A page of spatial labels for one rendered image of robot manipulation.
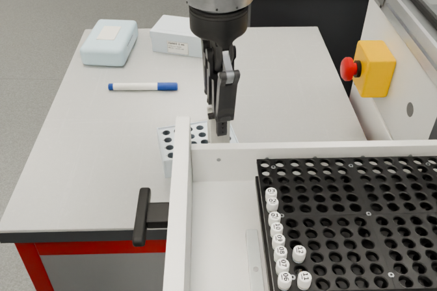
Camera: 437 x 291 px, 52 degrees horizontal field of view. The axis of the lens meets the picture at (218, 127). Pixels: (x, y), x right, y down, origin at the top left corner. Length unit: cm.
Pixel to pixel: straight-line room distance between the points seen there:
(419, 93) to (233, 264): 36
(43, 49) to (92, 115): 193
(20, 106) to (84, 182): 162
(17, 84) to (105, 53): 155
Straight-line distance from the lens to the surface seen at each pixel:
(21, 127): 221
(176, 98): 89
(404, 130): 74
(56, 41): 286
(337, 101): 91
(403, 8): 75
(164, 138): 74
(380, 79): 77
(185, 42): 101
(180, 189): 47
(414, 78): 71
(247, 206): 58
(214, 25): 56
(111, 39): 102
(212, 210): 57
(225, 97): 60
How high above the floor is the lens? 127
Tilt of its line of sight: 39 degrees down
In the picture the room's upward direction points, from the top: straight up
